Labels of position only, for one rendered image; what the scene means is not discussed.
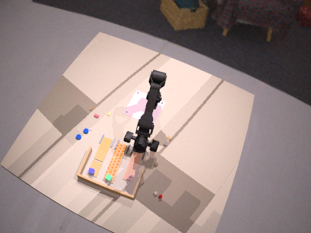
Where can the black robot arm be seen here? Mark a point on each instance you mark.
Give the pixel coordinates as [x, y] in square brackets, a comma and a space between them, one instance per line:
[157, 80]

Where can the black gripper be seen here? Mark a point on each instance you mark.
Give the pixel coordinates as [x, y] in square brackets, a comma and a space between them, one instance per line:
[153, 146]

